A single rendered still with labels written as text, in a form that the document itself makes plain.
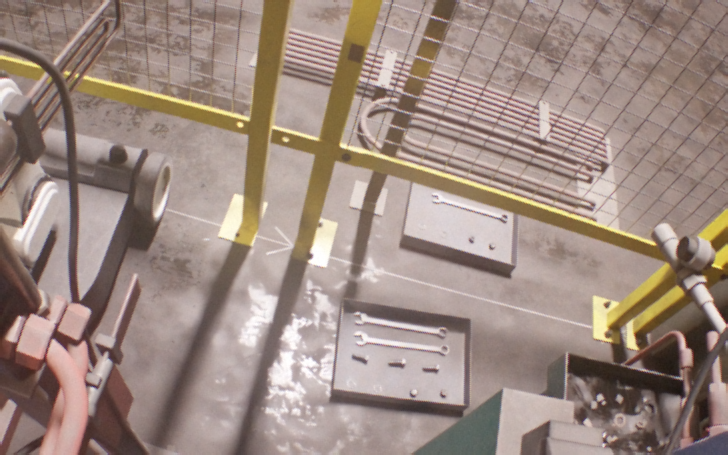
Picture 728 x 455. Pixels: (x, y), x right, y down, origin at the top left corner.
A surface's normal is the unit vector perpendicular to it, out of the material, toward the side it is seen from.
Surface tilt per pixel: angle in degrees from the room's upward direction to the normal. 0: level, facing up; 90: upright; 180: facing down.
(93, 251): 0
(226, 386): 0
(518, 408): 0
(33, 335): 24
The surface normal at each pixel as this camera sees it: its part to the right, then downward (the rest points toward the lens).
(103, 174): 0.09, 0.21
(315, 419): 0.23, -0.53
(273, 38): -0.17, 0.80
